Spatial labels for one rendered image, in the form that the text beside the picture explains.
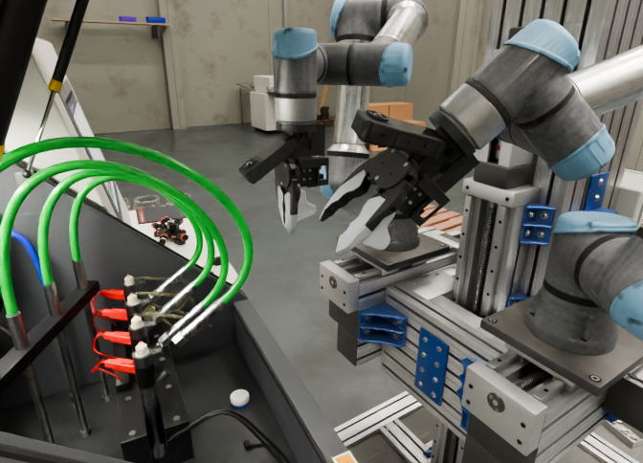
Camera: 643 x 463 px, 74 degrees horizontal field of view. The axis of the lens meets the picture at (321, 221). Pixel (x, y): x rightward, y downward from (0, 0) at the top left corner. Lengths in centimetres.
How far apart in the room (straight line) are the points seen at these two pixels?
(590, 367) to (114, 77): 988
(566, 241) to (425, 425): 118
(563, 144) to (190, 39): 1016
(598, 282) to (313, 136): 51
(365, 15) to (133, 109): 929
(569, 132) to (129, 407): 75
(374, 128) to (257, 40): 1067
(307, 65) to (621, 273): 56
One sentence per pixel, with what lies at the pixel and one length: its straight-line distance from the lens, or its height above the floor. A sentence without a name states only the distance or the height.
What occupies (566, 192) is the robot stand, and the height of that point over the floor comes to 125.
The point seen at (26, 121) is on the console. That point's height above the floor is 140.
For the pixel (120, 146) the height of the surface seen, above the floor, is 140.
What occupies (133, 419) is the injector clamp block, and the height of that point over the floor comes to 98.
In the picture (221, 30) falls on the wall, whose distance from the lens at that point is 1081.
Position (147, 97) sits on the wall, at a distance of 1033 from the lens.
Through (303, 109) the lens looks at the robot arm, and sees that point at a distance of 76.
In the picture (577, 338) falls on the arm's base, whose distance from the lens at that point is 88.
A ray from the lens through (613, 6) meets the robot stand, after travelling 102.
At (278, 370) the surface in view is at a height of 95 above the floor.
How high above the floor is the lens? 151
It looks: 21 degrees down
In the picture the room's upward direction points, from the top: 1 degrees clockwise
